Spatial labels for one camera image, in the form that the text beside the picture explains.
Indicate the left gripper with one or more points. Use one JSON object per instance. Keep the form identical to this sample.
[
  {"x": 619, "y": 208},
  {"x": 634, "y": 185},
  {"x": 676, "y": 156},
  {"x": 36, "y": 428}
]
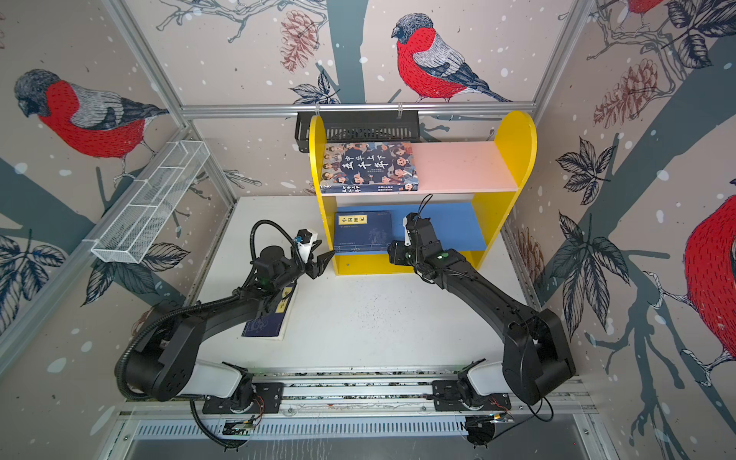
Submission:
[{"x": 319, "y": 267}]

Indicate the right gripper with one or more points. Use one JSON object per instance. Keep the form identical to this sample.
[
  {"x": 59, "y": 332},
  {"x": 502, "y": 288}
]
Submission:
[{"x": 397, "y": 253}]

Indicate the blue book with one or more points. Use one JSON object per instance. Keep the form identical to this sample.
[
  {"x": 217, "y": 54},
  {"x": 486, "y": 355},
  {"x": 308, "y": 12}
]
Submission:
[
  {"x": 363, "y": 231},
  {"x": 272, "y": 326}
]

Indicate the large illustrated box book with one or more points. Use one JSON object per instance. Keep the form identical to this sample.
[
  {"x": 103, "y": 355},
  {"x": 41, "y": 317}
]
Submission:
[{"x": 369, "y": 167}]

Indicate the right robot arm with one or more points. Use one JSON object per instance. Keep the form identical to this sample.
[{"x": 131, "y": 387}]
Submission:
[{"x": 536, "y": 356}]

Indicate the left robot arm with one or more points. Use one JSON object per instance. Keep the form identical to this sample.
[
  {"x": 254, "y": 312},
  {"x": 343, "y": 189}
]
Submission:
[{"x": 162, "y": 361}]

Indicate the yellow pink blue bookshelf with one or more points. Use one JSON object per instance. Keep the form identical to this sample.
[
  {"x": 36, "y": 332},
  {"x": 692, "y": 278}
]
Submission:
[{"x": 474, "y": 184}]

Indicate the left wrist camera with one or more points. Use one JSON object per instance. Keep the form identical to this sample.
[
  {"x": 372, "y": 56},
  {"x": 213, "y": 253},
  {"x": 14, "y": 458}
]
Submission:
[{"x": 306, "y": 241}]

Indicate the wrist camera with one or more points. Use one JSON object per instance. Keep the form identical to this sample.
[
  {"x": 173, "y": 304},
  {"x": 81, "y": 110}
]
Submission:
[
  {"x": 306, "y": 241},
  {"x": 409, "y": 222}
]

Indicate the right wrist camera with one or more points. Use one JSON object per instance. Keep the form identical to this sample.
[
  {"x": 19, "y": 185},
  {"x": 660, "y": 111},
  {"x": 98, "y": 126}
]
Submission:
[{"x": 409, "y": 222}]

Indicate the black slotted wall basket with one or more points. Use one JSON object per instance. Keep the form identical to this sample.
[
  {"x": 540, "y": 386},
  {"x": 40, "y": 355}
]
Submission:
[{"x": 371, "y": 126}]

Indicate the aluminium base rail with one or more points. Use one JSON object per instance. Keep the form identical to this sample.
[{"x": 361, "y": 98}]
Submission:
[{"x": 344, "y": 405}]

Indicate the white wire mesh basket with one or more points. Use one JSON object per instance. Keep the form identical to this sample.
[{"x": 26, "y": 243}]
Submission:
[{"x": 133, "y": 231}]

